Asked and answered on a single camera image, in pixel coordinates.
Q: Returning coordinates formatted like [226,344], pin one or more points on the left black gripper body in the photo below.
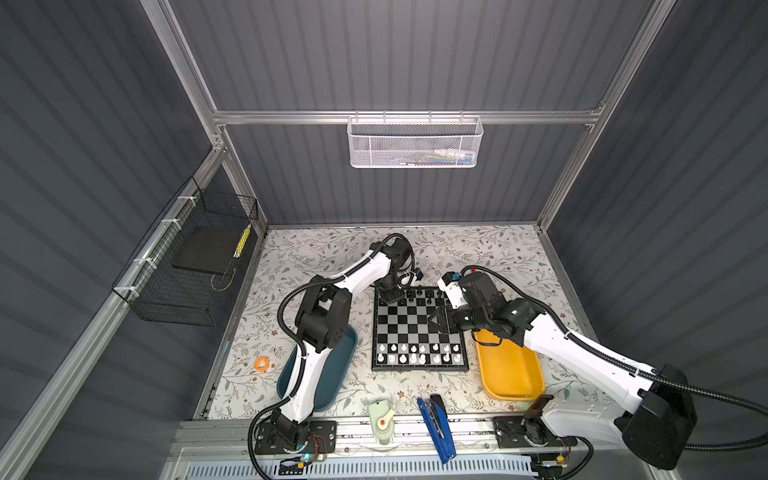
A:
[389,290]

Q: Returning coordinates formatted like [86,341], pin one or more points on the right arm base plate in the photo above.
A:
[515,431]

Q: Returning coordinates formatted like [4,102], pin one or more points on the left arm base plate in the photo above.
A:
[308,437]

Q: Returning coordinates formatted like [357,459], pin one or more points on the light green tape dispenser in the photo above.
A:
[381,415]

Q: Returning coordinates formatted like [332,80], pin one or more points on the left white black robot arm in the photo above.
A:
[316,316]

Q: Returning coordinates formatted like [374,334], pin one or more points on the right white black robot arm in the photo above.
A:
[653,414]

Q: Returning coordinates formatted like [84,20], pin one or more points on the yellow plastic tray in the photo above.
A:
[508,372]

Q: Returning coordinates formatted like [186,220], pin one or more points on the blue black stapler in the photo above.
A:
[435,417]

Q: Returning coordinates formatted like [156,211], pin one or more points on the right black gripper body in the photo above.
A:
[460,318]

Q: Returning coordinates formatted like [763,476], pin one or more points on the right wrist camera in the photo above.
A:
[449,285]

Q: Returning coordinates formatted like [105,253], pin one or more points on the yellow green marker in basket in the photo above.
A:
[242,241]

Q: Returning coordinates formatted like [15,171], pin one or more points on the black wire side basket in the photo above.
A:
[186,274]

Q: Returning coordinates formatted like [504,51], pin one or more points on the teal plastic tray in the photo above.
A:
[332,376]

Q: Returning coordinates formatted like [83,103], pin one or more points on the black white chess board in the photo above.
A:
[406,335]

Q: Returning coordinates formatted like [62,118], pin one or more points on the white wire wall basket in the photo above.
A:
[420,142]

